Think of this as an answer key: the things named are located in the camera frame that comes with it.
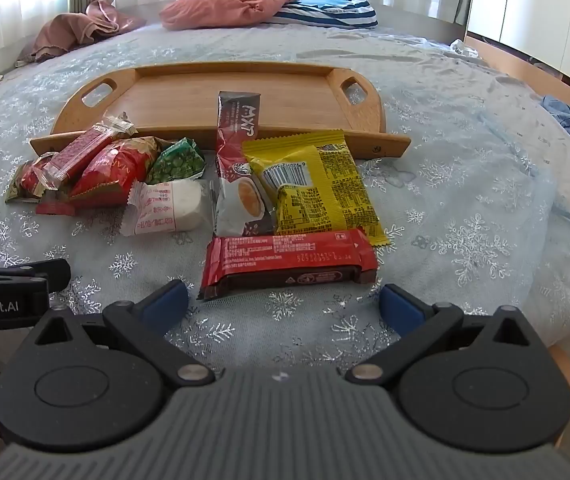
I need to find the white crumpled cloth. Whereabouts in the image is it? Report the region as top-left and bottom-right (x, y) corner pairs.
(450, 39), (480, 58)

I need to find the large red snack packet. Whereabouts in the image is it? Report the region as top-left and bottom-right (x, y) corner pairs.
(37, 136), (162, 216)

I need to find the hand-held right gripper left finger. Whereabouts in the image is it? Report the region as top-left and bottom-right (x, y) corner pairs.
(17, 280), (216, 388)

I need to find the green pea packet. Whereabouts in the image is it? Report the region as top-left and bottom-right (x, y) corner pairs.
(145, 137), (207, 186)

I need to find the mauve garment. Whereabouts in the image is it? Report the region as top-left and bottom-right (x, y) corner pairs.
(15, 0), (148, 67)

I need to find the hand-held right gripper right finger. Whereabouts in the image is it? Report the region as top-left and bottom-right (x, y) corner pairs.
(345, 284), (548, 387)

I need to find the wooden bed frame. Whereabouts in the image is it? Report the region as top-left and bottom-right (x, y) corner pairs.
(465, 32), (570, 106)

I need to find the yellow snack packet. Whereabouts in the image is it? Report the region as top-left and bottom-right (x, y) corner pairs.
(241, 129), (400, 247)

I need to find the white wardrobe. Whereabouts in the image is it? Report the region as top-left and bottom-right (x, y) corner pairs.
(468, 0), (570, 96)

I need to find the red chocolate bar packet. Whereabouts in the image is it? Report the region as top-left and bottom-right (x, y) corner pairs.
(197, 227), (379, 302)

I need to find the dark red coffee stick packet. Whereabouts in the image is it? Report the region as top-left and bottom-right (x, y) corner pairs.
(213, 91), (278, 238)

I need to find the blue striped pillow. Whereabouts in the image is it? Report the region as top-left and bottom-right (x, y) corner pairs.
(270, 0), (380, 28)

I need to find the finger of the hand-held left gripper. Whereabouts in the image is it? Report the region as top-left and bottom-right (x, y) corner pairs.
(0, 259), (72, 293)

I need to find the wooden tray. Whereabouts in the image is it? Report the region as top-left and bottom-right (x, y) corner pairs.
(30, 61), (412, 160)

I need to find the small red gold candy packet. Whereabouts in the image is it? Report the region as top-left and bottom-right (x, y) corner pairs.
(5, 157), (48, 204)

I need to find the pink pillow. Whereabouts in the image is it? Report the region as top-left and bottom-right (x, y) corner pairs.
(159, 0), (292, 30)

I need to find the red wafer packet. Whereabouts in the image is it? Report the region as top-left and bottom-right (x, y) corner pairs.
(32, 111), (136, 191)

